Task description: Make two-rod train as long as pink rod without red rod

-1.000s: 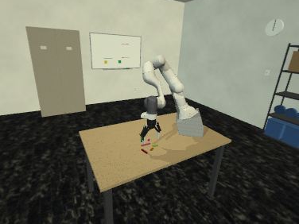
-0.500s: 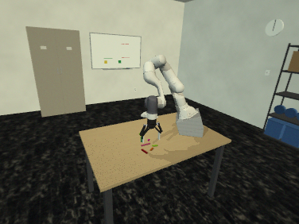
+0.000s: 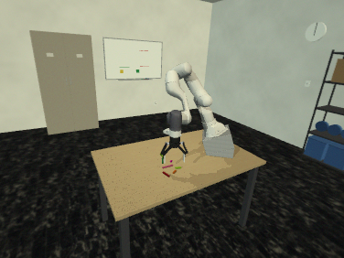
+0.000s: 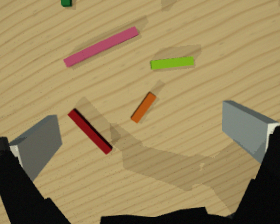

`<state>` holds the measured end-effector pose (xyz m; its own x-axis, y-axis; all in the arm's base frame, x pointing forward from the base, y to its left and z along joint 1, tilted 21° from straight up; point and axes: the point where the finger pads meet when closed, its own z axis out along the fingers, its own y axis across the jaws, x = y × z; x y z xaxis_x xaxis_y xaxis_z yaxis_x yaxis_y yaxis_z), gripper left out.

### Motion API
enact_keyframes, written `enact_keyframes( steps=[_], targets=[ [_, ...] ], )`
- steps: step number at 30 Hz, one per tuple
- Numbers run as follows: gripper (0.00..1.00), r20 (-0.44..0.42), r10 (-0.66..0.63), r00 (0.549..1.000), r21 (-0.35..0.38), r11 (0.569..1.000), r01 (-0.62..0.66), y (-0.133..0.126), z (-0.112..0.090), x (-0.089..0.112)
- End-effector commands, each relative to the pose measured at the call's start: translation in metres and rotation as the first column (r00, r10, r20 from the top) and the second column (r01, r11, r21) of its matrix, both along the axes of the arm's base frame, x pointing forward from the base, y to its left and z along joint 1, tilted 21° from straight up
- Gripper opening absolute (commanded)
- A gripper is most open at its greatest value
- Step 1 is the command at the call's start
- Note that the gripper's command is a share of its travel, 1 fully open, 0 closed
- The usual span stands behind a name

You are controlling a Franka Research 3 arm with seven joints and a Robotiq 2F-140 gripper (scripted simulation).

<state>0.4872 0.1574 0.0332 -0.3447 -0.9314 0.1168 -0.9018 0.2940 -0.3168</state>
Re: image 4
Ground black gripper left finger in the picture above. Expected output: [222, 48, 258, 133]
[0, 115, 71, 224]

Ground orange rod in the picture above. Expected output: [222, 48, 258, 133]
[131, 92, 157, 123]

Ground pink rod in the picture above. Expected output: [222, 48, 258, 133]
[63, 26, 138, 67]

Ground red rod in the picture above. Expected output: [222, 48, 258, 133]
[67, 108, 113, 155]

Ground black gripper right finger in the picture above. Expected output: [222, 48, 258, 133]
[222, 100, 280, 224]

